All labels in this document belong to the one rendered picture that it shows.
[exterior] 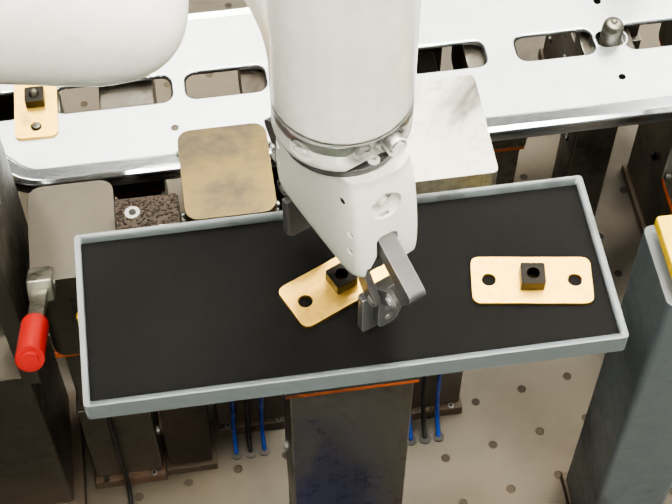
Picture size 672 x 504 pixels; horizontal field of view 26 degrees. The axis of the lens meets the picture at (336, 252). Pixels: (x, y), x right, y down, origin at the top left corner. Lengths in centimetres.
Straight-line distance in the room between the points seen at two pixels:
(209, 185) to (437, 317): 25
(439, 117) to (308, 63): 41
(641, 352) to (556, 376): 39
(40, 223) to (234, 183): 16
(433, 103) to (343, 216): 32
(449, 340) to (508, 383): 52
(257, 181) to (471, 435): 43
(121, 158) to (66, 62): 64
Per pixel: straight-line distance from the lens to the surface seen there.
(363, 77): 77
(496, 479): 146
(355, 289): 101
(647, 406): 119
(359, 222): 87
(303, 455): 115
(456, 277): 102
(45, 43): 64
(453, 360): 98
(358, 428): 112
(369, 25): 74
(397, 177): 86
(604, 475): 131
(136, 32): 66
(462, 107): 117
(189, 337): 100
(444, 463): 146
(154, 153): 129
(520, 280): 102
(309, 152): 83
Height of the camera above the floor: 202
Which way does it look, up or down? 57 degrees down
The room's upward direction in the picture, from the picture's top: straight up
